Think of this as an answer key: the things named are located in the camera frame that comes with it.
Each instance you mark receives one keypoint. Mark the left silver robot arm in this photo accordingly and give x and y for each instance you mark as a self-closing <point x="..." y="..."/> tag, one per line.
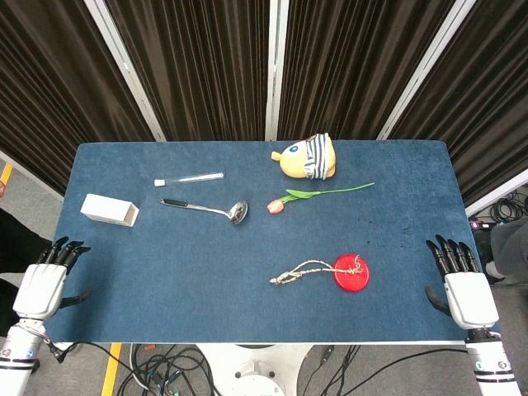
<point x="16" y="350"/>

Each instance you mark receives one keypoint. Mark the yellow plush toy striped cloth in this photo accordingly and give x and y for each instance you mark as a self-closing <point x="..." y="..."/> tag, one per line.
<point x="295" y="163"/>

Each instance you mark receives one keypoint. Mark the clear test tube white cap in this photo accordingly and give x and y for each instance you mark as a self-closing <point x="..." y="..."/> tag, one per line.
<point x="159" y="182"/>

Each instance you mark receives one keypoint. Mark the white partition frame post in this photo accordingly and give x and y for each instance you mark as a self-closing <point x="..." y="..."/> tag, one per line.
<point x="128" y="74"/>
<point x="499" y="191"/>
<point x="416" y="74"/>
<point x="273" y="70"/>

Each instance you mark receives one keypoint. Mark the person in black clothes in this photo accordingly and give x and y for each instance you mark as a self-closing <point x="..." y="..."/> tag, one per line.
<point x="16" y="247"/>

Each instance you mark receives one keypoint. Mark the artificial pink tulip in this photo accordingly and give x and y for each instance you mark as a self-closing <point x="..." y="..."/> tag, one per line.
<point x="275" y="206"/>

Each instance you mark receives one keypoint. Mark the white cardboard box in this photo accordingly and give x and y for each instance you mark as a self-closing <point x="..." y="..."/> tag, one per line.
<point x="105" y="207"/>

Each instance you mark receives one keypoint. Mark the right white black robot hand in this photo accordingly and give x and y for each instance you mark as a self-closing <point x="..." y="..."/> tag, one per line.
<point x="472" y="299"/>

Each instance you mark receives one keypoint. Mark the dark brown pleated curtain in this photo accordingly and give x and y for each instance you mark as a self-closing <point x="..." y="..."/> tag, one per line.
<point x="350" y="70"/>
<point x="491" y="103"/>
<point x="53" y="90"/>
<point x="198" y="70"/>

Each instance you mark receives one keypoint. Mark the black power strip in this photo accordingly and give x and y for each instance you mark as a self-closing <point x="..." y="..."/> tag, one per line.
<point x="482" y="224"/>

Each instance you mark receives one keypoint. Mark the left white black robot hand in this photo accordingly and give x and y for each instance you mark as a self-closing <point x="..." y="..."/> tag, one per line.
<point x="39" y="288"/>

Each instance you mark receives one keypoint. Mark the red plastic disc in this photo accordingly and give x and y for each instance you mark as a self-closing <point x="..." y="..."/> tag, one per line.
<point x="350" y="282"/>

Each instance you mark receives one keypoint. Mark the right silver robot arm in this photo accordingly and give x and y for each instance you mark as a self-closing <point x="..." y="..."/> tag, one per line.
<point x="491" y="371"/>

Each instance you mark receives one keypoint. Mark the person in grey trousers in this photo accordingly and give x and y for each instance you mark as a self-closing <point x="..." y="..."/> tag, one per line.
<point x="507" y="243"/>

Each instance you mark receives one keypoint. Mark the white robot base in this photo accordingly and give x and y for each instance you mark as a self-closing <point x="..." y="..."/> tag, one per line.
<point x="255" y="371"/>

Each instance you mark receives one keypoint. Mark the blue carpet table mat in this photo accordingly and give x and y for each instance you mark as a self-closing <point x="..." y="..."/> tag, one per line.
<point x="206" y="280"/>

